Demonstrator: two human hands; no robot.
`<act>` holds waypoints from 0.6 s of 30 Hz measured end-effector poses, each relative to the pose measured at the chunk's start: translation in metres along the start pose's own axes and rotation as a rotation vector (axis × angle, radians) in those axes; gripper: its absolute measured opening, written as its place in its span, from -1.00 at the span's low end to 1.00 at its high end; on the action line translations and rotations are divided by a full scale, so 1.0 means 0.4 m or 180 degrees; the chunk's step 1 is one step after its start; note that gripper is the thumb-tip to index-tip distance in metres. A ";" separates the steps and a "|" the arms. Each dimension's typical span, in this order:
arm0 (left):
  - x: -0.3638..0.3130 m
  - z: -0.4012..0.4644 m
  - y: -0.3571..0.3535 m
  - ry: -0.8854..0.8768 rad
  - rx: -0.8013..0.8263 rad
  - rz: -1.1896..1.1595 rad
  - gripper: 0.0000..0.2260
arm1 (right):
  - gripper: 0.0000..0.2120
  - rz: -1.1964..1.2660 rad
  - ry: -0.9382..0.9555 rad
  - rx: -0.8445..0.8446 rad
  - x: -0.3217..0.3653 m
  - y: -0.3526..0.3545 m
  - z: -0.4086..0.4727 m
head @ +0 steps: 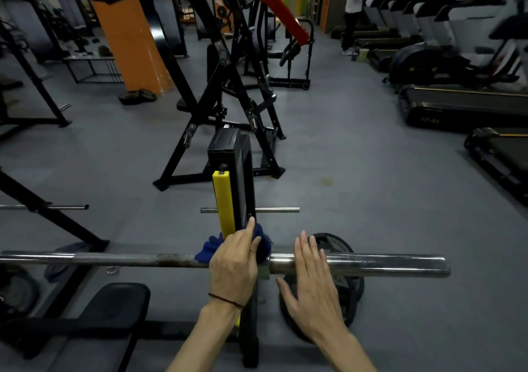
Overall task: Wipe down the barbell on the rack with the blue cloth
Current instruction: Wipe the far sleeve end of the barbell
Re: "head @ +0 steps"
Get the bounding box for person's right hand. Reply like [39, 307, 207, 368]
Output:
[276, 230, 351, 343]

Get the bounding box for person's left hand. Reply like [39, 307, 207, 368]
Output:
[208, 217, 263, 309]

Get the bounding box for blue cleaning cloth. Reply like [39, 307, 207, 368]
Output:
[194, 223, 273, 263]

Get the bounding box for steel barbell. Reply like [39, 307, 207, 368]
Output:
[0, 250, 451, 279]

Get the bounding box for person's left forearm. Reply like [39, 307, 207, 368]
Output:
[167, 301, 244, 372]

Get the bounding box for black weight plate white lettering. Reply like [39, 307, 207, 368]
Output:
[279, 275, 366, 342]

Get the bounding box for yellow bar hook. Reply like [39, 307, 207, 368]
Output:
[212, 171, 242, 329]

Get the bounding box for black bench press rack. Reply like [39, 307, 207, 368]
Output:
[0, 127, 302, 368]

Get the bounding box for black padded bench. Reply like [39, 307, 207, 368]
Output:
[47, 283, 151, 372]

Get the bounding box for black and red lever machine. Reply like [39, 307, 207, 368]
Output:
[152, 0, 310, 191]

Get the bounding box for grey cloth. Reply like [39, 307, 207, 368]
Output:
[44, 242, 90, 284]

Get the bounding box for black grip-hole weight plate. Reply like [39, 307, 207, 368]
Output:
[0, 266, 40, 315]

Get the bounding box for wide orange pillar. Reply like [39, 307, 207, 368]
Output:
[89, 0, 174, 95]

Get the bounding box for black elliptical trainer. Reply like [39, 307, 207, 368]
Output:
[383, 41, 520, 87]

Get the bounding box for black plate tree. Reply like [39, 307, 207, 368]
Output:
[215, 4, 232, 34]

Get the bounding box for black squat rack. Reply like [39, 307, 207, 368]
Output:
[0, 20, 72, 128]

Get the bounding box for black hair tie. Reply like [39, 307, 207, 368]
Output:
[207, 292, 245, 310]

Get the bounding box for black plate-loaded machine frame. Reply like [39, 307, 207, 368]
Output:
[241, 0, 315, 91]

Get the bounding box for black wire frame table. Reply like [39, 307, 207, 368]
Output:
[64, 53, 124, 84]

